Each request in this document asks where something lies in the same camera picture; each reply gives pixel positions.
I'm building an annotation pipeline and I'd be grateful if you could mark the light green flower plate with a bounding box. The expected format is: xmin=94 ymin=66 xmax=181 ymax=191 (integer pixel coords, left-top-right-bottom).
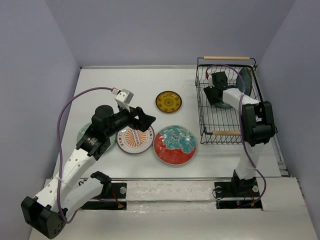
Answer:
xmin=76 ymin=122 xmax=116 ymax=152

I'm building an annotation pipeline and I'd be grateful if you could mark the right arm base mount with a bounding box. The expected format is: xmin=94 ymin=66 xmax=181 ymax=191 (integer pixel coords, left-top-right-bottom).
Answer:
xmin=212 ymin=181 xmax=263 ymax=210

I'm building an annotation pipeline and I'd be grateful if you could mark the metal table rail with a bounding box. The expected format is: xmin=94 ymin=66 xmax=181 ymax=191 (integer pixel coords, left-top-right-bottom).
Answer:
xmin=52 ymin=176 xmax=300 ymax=182

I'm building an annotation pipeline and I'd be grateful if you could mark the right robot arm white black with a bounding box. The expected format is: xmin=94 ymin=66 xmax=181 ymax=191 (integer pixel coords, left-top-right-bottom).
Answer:
xmin=204 ymin=68 xmax=276 ymax=199

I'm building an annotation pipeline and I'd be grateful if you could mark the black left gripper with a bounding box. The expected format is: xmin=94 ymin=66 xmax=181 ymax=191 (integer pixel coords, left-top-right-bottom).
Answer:
xmin=105 ymin=102 xmax=156 ymax=138

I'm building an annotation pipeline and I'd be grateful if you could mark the red teal floral plate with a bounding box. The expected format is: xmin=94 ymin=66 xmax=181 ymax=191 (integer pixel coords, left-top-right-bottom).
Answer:
xmin=153 ymin=125 xmax=197 ymax=166

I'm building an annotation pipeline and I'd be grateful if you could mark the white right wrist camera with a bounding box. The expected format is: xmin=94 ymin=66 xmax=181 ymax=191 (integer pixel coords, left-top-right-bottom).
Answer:
xmin=205 ymin=71 xmax=216 ymax=88

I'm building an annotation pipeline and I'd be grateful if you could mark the small yellow brown plate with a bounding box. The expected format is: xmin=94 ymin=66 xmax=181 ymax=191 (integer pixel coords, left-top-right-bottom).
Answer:
xmin=155 ymin=90 xmax=183 ymax=114

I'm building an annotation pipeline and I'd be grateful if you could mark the small blue white plate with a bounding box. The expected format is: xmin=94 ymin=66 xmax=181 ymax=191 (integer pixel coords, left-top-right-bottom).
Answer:
xmin=215 ymin=102 xmax=232 ymax=109

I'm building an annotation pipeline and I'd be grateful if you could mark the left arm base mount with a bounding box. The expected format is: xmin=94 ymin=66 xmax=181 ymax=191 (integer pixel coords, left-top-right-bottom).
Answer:
xmin=80 ymin=182 xmax=127 ymax=211

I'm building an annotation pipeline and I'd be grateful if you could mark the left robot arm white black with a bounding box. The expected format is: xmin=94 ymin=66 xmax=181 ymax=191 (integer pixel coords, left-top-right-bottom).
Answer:
xmin=21 ymin=105 xmax=156 ymax=240

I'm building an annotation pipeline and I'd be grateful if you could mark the dark teal blossom plate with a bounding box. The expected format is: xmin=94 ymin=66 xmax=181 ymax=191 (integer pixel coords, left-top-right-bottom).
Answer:
xmin=235 ymin=67 xmax=252 ymax=96

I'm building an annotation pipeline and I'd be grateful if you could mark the black wire dish rack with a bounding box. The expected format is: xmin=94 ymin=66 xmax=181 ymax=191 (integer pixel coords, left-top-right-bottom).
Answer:
xmin=195 ymin=57 xmax=265 ymax=144

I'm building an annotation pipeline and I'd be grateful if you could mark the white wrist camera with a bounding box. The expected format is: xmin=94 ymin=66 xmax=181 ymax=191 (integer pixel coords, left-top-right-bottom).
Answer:
xmin=205 ymin=71 xmax=216 ymax=88
xmin=111 ymin=88 xmax=134 ymax=112

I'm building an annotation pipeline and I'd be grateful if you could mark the white sunburst pattern plate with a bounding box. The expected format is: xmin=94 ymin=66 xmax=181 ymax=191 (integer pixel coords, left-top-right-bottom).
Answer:
xmin=116 ymin=126 xmax=155 ymax=155

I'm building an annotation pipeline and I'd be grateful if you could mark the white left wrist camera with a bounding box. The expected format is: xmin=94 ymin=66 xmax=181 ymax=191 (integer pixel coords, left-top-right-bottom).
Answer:
xmin=111 ymin=88 xmax=134 ymax=112

